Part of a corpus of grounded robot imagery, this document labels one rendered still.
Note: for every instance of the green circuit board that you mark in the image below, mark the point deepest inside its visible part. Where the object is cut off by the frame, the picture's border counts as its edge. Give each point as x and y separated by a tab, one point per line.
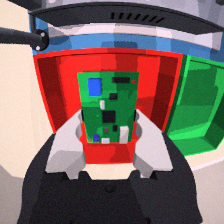
108	101

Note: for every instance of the red bin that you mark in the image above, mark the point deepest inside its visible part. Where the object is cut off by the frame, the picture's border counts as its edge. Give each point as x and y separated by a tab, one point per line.
58	83

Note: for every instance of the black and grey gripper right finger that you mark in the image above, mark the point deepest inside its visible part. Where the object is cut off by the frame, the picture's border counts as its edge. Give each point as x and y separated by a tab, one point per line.
157	157

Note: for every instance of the green bin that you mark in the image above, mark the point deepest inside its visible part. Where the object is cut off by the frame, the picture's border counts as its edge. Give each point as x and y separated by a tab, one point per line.
198	126

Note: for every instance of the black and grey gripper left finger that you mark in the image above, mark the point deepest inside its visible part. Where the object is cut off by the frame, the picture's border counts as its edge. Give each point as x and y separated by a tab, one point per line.
59	159

